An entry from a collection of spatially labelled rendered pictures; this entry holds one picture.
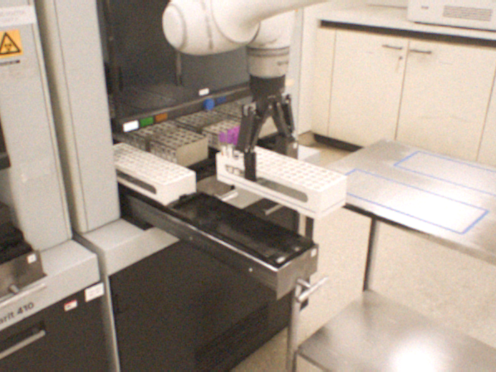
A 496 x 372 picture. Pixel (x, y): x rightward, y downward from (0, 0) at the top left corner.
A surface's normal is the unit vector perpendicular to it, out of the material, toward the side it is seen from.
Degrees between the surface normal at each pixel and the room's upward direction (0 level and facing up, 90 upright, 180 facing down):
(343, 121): 90
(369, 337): 0
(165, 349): 90
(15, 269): 90
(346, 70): 90
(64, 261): 0
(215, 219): 0
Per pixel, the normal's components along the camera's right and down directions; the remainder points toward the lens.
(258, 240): 0.00, -0.90
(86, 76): 0.73, 0.29
